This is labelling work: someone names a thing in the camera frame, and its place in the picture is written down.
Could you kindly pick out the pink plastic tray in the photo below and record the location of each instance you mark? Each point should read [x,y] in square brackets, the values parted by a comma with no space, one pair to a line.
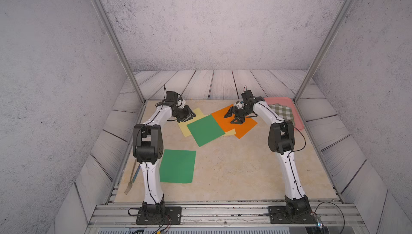
[285,101]

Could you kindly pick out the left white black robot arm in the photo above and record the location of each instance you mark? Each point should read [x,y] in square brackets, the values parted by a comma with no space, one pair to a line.
[148,149]

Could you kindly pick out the orange paper sheet front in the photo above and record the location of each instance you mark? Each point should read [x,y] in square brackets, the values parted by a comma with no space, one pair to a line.
[226,125]

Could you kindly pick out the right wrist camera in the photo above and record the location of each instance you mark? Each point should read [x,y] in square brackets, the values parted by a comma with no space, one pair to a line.
[239,105]

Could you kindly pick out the left aluminium frame post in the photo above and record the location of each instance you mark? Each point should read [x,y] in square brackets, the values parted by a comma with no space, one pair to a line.
[102,14]

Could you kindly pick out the aluminium frame post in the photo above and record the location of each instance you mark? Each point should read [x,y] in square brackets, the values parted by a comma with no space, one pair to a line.
[332,32]
[102,14]

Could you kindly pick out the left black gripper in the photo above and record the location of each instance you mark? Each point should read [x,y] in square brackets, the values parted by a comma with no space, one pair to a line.
[188,115]

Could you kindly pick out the iridescent blue knife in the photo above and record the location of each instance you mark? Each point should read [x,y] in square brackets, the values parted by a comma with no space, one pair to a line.
[135,174]

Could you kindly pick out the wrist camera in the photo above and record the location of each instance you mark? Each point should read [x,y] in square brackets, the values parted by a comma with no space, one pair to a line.
[239,105]
[181,103]

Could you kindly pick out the green paper sheet front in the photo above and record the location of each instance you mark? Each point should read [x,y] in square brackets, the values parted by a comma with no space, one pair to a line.
[177,166]

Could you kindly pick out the green checkered cloth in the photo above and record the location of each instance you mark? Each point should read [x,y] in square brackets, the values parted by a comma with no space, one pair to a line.
[284,112]

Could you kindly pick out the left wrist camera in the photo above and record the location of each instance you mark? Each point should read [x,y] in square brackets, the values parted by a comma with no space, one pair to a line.
[181,103]

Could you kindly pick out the right aluminium frame post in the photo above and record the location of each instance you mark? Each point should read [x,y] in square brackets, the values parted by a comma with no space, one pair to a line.
[332,32]

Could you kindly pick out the green paper sheet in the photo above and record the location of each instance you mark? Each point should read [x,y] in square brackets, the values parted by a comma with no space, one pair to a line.
[177,166]
[205,130]

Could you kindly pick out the aluminium front rail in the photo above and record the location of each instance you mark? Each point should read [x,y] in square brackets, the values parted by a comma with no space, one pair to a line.
[255,217]

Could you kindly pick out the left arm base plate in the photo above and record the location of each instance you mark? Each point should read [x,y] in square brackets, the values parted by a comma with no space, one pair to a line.
[155,215]

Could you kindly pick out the yellow paper sheet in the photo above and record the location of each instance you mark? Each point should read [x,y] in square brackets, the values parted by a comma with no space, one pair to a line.
[184,125]
[230,133]

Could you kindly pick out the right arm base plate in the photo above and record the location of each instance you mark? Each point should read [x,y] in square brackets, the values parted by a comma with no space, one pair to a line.
[287,215]

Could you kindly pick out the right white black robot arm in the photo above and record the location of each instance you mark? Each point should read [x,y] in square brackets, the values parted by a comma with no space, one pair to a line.
[281,141]

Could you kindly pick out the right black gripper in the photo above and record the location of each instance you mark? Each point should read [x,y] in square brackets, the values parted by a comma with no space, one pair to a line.
[232,110]

